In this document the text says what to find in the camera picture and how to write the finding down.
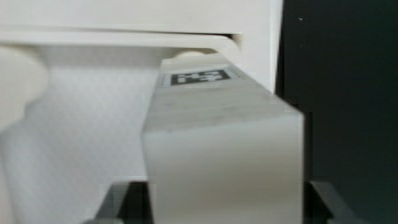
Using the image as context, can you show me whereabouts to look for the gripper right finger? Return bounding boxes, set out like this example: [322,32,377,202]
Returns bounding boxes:
[308,181,356,224]

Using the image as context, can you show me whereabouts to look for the white desk tabletop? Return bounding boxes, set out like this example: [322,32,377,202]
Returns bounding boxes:
[0,30,241,224]

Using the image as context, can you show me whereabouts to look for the white L-shaped wall fence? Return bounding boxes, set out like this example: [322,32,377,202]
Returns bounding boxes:
[0,0,285,89]

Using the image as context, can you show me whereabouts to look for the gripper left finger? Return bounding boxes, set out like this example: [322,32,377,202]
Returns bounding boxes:
[88,181,152,224]

